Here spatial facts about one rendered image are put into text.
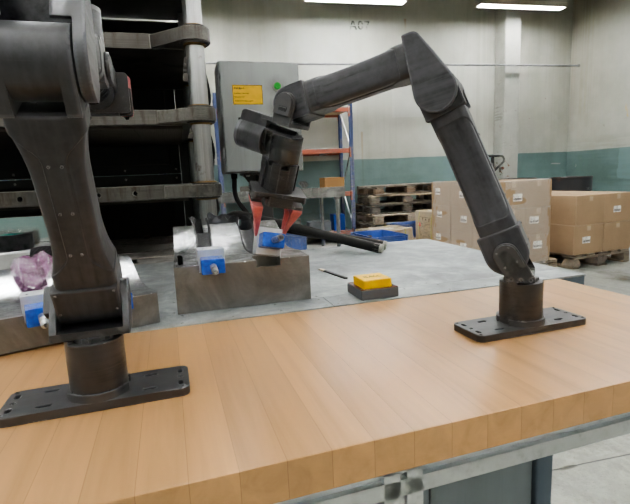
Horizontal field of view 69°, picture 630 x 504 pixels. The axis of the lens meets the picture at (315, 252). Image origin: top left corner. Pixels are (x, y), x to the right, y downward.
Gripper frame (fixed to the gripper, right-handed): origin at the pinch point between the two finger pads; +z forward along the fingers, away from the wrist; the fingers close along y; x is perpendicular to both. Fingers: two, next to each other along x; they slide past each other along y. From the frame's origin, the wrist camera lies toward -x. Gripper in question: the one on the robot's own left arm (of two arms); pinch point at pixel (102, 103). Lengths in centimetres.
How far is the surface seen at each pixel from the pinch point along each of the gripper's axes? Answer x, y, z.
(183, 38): -33, -19, 64
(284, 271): 33.3, -30.3, -6.9
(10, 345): 38.6, 15.0, -15.7
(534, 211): 47, -339, 258
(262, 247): 28.2, -26.3, -6.8
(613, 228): 72, -449, 267
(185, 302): 37.3, -11.1, -6.3
